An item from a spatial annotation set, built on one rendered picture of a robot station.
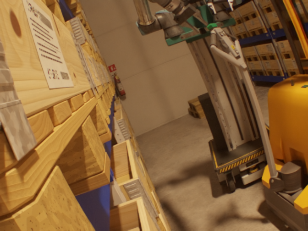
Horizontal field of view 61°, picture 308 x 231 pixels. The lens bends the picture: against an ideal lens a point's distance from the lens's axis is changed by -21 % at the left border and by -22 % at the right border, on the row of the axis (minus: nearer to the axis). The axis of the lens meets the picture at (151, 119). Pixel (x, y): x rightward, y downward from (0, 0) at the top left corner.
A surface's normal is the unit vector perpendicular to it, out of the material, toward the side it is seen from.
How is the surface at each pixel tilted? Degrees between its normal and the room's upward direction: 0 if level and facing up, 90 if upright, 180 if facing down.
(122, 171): 90
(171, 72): 90
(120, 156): 90
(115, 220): 90
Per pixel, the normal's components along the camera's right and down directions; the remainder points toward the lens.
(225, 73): -0.10, 0.21
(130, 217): 0.11, 0.12
